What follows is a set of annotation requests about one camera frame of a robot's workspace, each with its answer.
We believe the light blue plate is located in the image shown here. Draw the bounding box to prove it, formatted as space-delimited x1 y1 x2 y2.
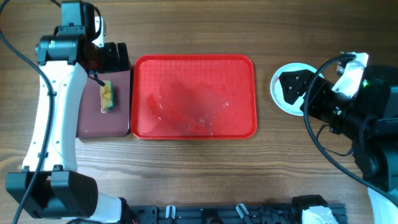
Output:
270 63 316 116

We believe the green yellow sponge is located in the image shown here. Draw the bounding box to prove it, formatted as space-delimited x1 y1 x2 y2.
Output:
100 80 114 113

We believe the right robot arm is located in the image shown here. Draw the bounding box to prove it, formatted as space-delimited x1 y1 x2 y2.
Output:
270 62 397 223

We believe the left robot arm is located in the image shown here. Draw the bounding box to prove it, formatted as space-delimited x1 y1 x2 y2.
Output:
6 34 136 223

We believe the dark maroon tray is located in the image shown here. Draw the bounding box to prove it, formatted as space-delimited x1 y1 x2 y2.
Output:
76 64 131 139

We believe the red plastic tray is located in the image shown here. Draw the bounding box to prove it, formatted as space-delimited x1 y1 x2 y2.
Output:
130 54 257 140

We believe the black mounting base rail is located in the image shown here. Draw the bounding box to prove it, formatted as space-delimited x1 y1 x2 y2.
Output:
124 202 348 224

